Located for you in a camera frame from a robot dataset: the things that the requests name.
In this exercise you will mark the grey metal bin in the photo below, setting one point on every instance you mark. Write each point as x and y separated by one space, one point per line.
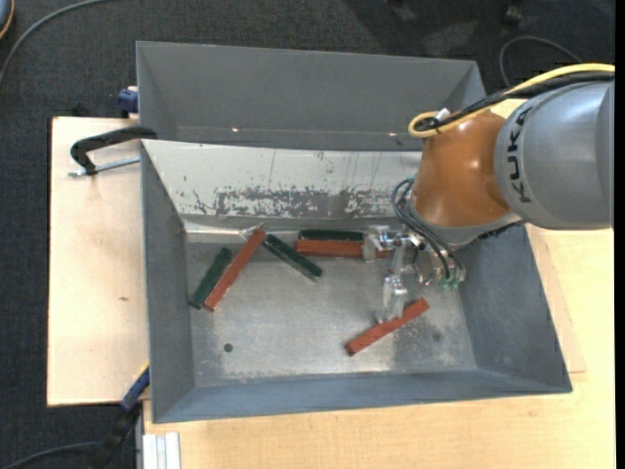
303 330

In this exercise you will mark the dark green flat block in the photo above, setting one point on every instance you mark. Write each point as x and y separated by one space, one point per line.
331 235
293 258
211 278

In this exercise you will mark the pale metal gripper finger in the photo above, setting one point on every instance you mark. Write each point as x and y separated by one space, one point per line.
392 298
377 244

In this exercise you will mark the red-brown flat block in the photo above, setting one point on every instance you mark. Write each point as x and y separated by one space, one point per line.
235 269
376 334
328 248

